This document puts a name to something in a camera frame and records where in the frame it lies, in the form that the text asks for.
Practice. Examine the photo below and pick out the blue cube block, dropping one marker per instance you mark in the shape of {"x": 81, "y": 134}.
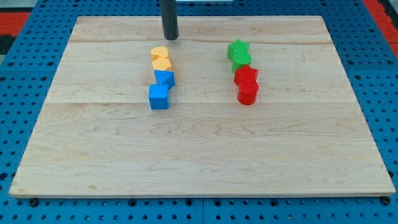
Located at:
{"x": 159, "y": 96}

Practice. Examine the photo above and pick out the blue triangle block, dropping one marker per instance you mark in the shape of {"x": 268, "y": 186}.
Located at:
{"x": 164, "y": 77}

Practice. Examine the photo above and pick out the red cylinder block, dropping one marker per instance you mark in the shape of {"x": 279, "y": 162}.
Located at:
{"x": 247, "y": 91}

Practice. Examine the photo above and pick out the red star block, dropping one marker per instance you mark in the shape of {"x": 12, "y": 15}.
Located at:
{"x": 245, "y": 72}

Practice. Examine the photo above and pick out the yellow pentagon block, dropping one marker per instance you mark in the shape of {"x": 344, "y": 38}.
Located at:
{"x": 162, "y": 64}

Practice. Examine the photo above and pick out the green cylinder block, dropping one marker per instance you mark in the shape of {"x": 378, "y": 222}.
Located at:
{"x": 240, "y": 59}

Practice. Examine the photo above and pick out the yellow heart block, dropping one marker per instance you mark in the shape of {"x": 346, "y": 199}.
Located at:
{"x": 159, "y": 52}

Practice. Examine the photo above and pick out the green star block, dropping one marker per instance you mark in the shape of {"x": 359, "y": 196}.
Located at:
{"x": 236, "y": 47}

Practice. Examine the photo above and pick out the light wooden board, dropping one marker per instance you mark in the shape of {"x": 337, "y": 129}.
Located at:
{"x": 97, "y": 137}

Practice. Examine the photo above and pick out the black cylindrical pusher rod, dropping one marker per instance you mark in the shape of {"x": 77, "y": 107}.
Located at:
{"x": 168, "y": 13}

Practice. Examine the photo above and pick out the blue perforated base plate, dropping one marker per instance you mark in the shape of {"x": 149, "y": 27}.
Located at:
{"x": 31, "y": 62}

